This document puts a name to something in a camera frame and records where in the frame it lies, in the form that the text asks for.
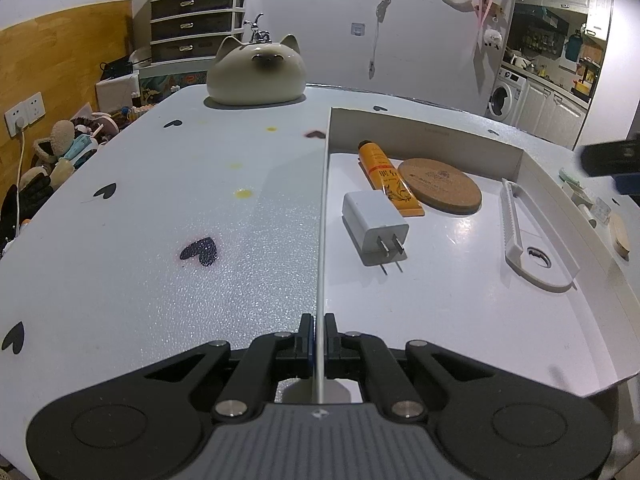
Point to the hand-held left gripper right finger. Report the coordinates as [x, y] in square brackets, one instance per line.
[331, 345]

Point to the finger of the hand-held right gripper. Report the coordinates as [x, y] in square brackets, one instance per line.
[630, 184]
[612, 159]

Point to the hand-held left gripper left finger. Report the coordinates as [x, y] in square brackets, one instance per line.
[306, 345]

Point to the clear plastic case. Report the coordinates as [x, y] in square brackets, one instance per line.
[603, 210]

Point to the green round tin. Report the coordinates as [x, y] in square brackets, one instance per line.
[569, 176]

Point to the wooden oval brush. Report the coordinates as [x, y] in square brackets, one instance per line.
[620, 237]

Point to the white plastic tray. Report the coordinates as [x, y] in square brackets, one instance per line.
[515, 230]

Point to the white charger plug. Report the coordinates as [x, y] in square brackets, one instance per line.
[372, 225]

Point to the white cardboard box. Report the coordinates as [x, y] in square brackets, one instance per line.
[450, 300]

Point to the round cork coaster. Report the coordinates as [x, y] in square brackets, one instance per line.
[440, 185]

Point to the orange cream tube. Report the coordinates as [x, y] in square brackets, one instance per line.
[387, 175]

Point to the yellow kitchen container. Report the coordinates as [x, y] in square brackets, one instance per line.
[582, 89]

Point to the white lower kitchen cabinets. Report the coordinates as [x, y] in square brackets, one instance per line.
[550, 112]

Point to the teal hanging bag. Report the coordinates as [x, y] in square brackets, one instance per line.
[574, 46]

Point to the white washing machine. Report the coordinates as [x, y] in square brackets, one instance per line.
[506, 95]

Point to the white kettle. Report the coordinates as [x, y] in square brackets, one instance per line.
[522, 61]

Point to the kitchen spice rack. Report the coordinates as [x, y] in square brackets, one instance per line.
[542, 44]

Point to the white plush sheep toy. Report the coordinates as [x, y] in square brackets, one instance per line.
[492, 39]

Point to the cat-shaped ceramic lamp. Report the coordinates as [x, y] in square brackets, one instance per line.
[255, 77]

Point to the colourful crayon row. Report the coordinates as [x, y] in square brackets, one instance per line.
[144, 111]

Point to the patterned low cabinet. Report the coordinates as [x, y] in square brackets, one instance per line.
[175, 82]

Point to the blue face mask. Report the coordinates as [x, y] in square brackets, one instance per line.
[80, 147]

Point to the black glove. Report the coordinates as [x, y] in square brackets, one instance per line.
[27, 200]

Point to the white storage box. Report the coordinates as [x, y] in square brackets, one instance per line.
[117, 92]

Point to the small silver figurine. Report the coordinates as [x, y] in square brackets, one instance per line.
[259, 32]

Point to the beige plush slipper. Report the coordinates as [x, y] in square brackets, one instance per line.
[55, 140]

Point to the white dome lamp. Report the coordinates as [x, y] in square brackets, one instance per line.
[141, 56]

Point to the black handbag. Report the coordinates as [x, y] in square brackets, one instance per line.
[117, 69]

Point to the white plastic drawer unit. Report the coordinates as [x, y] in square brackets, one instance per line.
[195, 27]

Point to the narrow white wall cabinet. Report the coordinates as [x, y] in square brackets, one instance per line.
[600, 7]

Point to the small square wall socket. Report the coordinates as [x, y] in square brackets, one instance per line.
[357, 29]

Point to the white wall outlet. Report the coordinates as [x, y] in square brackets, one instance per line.
[24, 112]

